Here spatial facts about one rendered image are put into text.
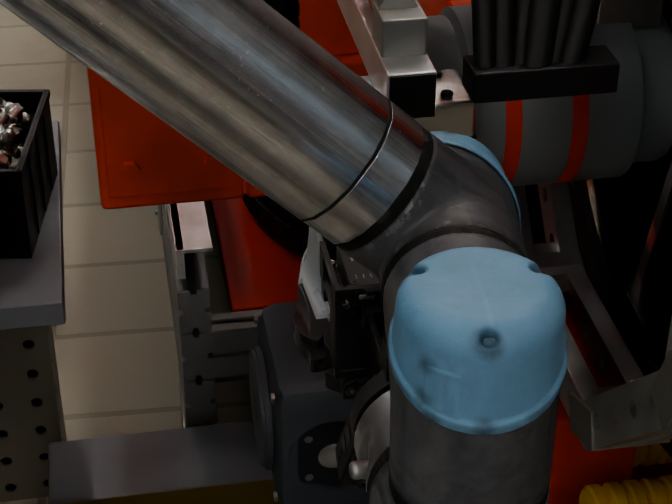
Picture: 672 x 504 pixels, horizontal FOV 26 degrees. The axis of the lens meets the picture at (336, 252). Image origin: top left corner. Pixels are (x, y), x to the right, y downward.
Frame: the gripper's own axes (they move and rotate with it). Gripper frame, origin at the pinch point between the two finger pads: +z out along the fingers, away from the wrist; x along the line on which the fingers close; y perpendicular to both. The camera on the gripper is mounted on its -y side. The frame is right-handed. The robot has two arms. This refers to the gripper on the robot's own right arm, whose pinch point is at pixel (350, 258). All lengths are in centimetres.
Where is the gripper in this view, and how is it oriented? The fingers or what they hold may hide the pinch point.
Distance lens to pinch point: 96.2
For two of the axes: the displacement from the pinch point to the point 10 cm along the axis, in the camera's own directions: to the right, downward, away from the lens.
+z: -1.8, -5.4, 8.2
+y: 0.0, -8.4, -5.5
